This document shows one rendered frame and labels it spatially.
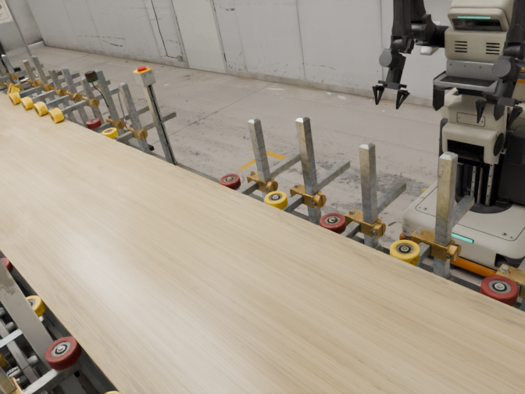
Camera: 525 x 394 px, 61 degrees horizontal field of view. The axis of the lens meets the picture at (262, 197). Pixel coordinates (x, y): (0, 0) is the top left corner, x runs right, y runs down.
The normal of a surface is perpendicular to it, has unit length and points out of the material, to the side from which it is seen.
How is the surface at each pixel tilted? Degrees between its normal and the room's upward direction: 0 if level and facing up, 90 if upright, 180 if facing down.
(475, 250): 90
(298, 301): 0
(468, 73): 90
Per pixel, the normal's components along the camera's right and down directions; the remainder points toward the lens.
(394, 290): -0.17, -0.83
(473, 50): -0.67, 0.59
